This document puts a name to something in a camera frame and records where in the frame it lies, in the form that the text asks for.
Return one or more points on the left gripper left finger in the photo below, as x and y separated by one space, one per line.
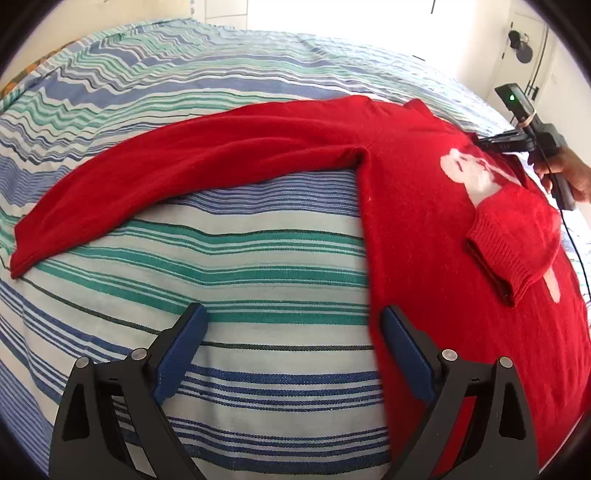
87 441

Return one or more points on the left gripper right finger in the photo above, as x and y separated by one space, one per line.
478 423

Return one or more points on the red knit sweater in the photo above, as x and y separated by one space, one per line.
295 225

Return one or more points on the person right hand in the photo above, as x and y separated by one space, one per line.
567 163

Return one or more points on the black hat on door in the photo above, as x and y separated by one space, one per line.
519 42

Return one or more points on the white room door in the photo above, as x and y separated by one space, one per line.
509 70

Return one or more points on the white built-in wardrobe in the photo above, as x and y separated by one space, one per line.
420 28

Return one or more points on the striped blue green bedspread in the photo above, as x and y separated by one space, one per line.
125 82

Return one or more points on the orange floral bed sheet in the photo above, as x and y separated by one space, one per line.
11 85

